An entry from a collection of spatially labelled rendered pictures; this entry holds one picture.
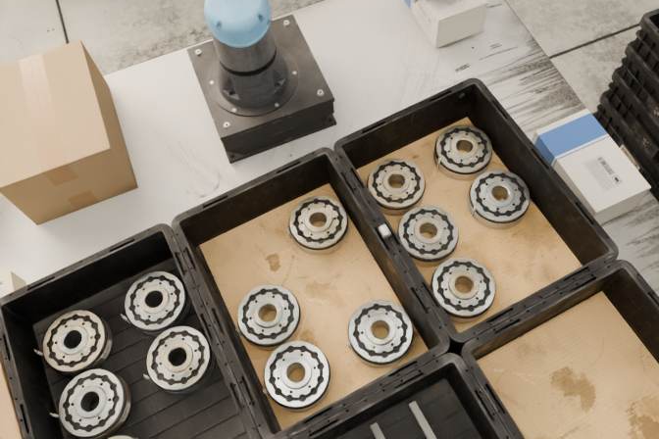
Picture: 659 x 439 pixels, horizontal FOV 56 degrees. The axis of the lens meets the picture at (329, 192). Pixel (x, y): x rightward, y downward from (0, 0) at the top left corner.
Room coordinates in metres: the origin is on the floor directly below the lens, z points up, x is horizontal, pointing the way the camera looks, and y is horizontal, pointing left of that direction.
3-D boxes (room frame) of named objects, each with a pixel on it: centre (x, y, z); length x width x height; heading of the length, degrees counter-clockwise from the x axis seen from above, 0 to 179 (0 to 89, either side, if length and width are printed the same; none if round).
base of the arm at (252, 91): (0.85, 0.13, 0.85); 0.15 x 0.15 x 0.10
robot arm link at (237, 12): (0.86, 0.12, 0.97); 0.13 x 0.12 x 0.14; 7
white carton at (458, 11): (1.05, -0.32, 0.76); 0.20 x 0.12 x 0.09; 15
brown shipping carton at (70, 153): (0.80, 0.55, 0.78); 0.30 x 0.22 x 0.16; 15
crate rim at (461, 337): (0.45, -0.22, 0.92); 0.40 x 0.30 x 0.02; 20
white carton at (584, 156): (0.56, -0.50, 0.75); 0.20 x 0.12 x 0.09; 17
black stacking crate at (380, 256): (0.35, 0.06, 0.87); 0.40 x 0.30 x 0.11; 20
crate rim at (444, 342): (0.35, 0.06, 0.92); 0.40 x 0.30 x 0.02; 20
